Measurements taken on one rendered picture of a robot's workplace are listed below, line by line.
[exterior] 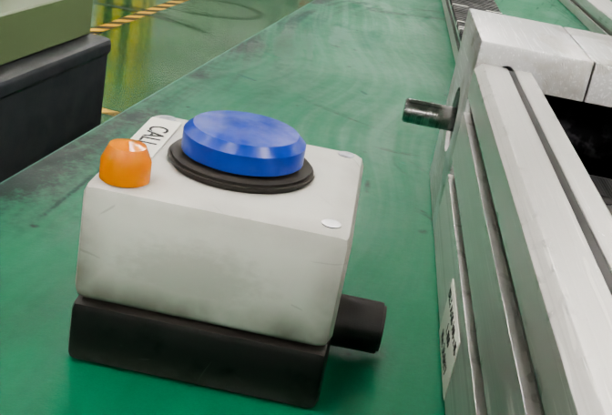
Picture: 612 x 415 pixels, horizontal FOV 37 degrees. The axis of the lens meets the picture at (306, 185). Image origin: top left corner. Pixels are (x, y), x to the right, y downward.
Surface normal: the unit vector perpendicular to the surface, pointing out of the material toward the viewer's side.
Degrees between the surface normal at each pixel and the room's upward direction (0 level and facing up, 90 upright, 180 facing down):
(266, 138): 3
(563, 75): 90
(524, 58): 90
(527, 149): 0
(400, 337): 0
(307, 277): 90
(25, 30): 90
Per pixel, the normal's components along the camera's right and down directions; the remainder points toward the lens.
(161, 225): -0.11, 0.34
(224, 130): 0.14, -0.91
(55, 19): 0.96, 0.24
